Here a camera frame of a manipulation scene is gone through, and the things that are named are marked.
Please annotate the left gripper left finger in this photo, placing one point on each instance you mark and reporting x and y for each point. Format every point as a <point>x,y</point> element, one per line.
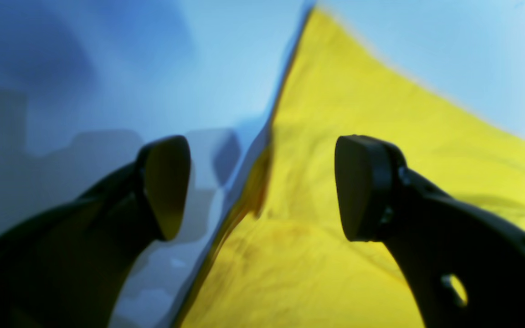
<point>64,268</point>

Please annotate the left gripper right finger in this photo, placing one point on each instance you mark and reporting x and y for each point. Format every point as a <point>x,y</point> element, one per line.
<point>465,266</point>

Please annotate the orange yellow t-shirt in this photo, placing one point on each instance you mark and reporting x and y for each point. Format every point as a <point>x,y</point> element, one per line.
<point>281,259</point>

